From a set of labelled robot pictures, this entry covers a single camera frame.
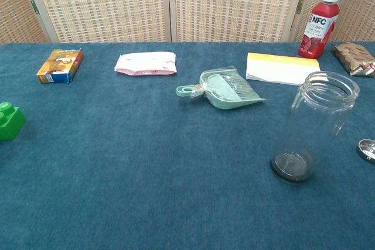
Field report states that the woven folding screen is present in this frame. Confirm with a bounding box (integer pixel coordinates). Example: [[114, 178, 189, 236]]
[[0, 0, 375, 44]]

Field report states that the brown foil snack packet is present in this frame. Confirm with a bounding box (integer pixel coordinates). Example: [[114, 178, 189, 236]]
[[332, 42, 375, 77]]

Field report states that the red NFC juice bottle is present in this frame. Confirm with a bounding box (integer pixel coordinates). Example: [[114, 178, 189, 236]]
[[298, 0, 342, 59]]

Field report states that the white yellow-edged notepad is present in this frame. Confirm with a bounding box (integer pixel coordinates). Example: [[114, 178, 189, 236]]
[[246, 52, 321, 86]]

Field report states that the blue carpet table cloth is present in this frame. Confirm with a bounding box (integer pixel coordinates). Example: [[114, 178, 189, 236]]
[[0, 41, 375, 250]]

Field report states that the pink white tissue packet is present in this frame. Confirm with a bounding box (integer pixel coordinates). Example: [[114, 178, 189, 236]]
[[114, 51, 178, 77]]

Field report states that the orange blue carton box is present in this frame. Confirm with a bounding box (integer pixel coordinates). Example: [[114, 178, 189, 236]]
[[36, 47, 85, 84]]

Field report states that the mint green bagged dustpan set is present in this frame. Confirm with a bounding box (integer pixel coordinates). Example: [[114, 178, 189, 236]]
[[176, 66, 267, 111]]

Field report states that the clear glass jar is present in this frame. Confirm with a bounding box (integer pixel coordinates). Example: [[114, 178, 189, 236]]
[[270, 71, 360, 184]]

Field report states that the green toy building brick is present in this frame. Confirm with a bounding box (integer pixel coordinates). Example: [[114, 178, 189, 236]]
[[0, 102, 27, 141]]

